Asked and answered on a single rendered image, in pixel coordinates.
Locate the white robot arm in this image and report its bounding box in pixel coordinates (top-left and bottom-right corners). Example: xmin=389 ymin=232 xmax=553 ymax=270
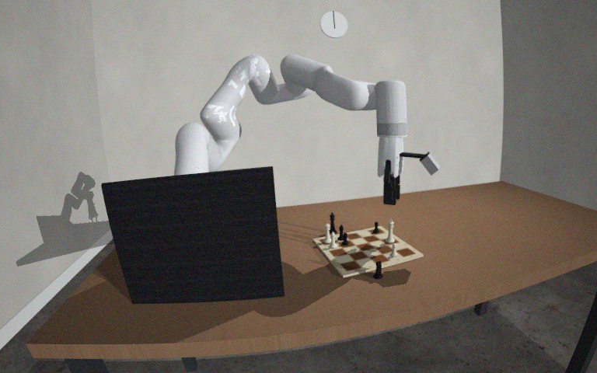
xmin=174 ymin=54 xmax=407 ymax=176

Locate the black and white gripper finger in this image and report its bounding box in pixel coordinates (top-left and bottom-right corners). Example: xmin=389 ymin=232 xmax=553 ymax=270
xmin=383 ymin=160 xmax=396 ymax=205
xmin=395 ymin=175 xmax=400 ymax=200

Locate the brown and cream chessboard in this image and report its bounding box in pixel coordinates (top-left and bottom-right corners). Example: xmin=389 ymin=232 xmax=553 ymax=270
xmin=313 ymin=226 xmax=424 ymax=277

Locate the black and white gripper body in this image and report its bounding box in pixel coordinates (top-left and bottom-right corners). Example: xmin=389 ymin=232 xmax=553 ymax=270
xmin=377 ymin=134 xmax=407 ymax=178

